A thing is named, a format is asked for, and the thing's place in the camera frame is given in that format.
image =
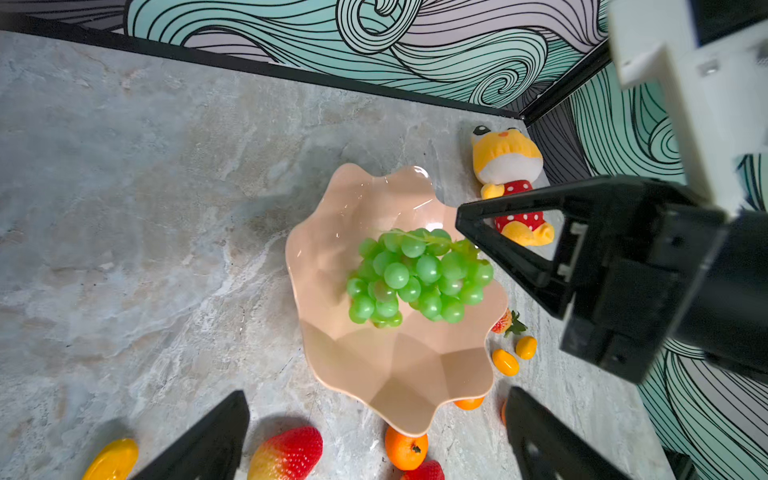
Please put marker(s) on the lone yellow kumquat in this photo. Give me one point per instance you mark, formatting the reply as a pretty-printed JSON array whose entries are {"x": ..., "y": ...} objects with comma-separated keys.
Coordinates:
[{"x": 116, "y": 461}]

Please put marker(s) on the orange mandarin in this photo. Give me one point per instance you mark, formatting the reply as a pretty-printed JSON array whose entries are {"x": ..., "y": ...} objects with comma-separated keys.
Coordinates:
[
  {"x": 404, "y": 452},
  {"x": 503, "y": 414},
  {"x": 469, "y": 404}
]

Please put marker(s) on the orange mandarin centre right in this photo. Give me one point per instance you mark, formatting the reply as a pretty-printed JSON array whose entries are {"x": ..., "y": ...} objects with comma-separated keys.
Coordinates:
[{"x": 469, "y": 404}]

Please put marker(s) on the yellow kumquat right pair inner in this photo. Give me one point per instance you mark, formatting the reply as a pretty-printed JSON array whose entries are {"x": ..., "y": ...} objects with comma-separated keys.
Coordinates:
[{"x": 505, "y": 363}]

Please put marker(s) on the green grape bunch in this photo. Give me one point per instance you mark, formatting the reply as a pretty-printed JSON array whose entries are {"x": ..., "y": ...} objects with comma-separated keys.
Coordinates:
[{"x": 426, "y": 270}]

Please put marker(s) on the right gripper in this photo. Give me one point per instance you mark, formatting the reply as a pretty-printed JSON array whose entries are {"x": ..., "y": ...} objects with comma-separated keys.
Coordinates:
[{"x": 632, "y": 264}]

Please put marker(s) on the pink scalloped fruit bowl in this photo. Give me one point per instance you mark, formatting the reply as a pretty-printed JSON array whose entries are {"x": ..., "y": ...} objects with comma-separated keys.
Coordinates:
[{"x": 363, "y": 335}]

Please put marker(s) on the orange mandarin lower left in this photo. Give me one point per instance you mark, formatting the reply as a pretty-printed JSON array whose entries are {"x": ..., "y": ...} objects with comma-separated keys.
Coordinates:
[{"x": 503, "y": 414}]

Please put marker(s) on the yellow kumquat right pair outer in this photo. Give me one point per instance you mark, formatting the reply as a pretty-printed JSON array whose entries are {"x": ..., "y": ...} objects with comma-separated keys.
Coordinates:
[{"x": 526, "y": 347}]

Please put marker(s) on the strawberry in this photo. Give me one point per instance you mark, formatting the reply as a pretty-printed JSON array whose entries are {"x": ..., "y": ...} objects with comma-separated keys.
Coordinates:
[
  {"x": 291, "y": 455},
  {"x": 429, "y": 470},
  {"x": 509, "y": 324}
]

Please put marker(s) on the orange mandarin upper centre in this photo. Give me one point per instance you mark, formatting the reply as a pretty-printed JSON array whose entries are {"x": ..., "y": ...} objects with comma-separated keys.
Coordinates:
[{"x": 404, "y": 452}]

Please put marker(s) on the yellow kumquat pair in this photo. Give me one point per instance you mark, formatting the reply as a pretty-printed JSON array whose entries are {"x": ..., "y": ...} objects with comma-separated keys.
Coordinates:
[
  {"x": 526, "y": 347},
  {"x": 505, "y": 363}
]

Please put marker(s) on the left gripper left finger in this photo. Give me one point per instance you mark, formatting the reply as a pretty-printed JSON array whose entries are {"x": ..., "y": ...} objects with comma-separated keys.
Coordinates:
[{"x": 211, "y": 449}]

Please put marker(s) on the yellow chick plush toy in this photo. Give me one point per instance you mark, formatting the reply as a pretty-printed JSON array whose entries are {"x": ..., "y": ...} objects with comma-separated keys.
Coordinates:
[{"x": 507, "y": 163}]

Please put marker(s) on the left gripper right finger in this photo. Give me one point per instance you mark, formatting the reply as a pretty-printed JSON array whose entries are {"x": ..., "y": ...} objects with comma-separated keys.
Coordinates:
[{"x": 545, "y": 448}]

